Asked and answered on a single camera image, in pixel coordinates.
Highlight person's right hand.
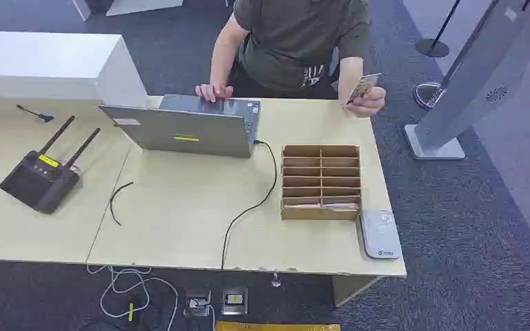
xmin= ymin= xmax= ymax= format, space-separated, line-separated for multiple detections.
xmin=195 ymin=83 xmax=235 ymax=103

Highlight person's left hand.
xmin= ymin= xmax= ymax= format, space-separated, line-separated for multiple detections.
xmin=346 ymin=86 xmax=387 ymax=119

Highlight printed card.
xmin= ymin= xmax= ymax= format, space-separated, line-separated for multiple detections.
xmin=346 ymin=72 xmax=382 ymax=106

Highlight grey laptop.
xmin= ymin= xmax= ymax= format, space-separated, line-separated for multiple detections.
xmin=99 ymin=94 xmax=262 ymax=159

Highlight chrome round stand base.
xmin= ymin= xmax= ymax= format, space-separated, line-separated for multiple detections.
xmin=413 ymin=81 xmax=445 ymax=112

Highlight person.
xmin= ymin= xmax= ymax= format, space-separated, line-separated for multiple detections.
xmin=195 ymin=0 xmax=387 ymax=119

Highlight wooden card box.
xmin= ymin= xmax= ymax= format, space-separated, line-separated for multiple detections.
xmin=280 ymin=144 xmax=363 ymax=222

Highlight grey standing kiosk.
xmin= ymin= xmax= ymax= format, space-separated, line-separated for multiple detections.
xmin=404 ymin=0 xmax=530 ymax=161

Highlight cards in wooden box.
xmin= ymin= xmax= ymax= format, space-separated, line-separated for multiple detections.
xmin=284 ymin=201 xmax=360 ymax=211

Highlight white partition desk block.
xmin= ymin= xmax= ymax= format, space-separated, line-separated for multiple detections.
xmin=0 ymin=30 xmax=149 ymax=109

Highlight black router with antennas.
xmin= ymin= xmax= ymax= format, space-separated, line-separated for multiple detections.
xmin=0 ymin=115 xmax=101 ymax=215

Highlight grey floor socket box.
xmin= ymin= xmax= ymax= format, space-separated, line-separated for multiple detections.
xmin=183 ymin=288 xmax=213 ymax=319
xmin=221 ymin=287 xmax=249 ymax=316

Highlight yellow padded envelope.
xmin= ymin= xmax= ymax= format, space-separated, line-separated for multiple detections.
xmin=215 ymin=320 xmax=342 ymax=331

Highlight black stanchion post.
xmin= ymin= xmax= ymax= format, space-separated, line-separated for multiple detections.
xmin=415 ymin=0 xmax=462 ymax=59

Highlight black laptop power cable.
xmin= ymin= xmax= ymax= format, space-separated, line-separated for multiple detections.
xmin=219 ymin=139 xmax=279 ymax=271

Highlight short black loose cable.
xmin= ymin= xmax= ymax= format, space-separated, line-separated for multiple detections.
xmin=109 ymin=181 xmax=135 ymax=227

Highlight white floor cable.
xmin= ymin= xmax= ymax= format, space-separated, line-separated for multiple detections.
xmin=86 ymin=263 xmax=180 ymax=331

